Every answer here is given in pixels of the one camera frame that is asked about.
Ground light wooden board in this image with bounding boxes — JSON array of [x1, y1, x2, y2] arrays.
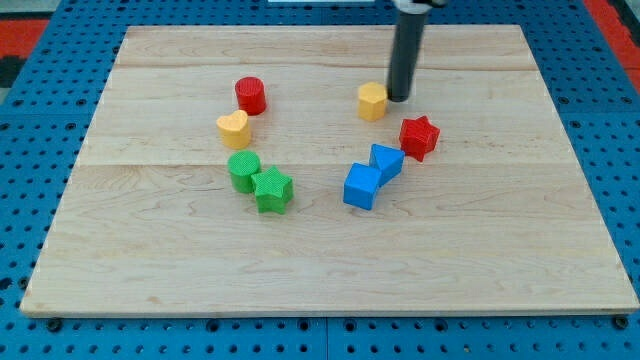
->
[[21, 25, 639, 318]]

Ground red star block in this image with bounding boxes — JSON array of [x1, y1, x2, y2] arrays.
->
[[399, 115, 441, 162]]

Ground yellow heart block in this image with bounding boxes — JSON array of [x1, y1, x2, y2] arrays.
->
[[216, 110, 252, 150]]

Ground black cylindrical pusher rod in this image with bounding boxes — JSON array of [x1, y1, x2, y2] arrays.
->
[[386, 11, 429, 102]]

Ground blue cube block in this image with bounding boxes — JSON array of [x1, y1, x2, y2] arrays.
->
[[343, 163, 382, 210]]

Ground green star block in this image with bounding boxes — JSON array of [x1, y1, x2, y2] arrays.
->
[[251, 166, 294, 214]]

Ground blue triangle block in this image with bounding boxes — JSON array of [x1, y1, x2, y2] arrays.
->
[[369, 144, 405, 187]]

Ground yellow hexagon block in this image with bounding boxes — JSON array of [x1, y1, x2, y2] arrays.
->
[[357, 82, 387, 121]]

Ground green cylinder block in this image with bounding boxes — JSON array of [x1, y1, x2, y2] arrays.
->
[[227, 150, 261, 193]]

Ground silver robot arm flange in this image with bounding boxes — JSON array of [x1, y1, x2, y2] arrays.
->
[[392, 0, 449, 15]]

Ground red cylinder block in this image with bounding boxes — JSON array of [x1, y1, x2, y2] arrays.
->
[[234, 76, 267, 115]]

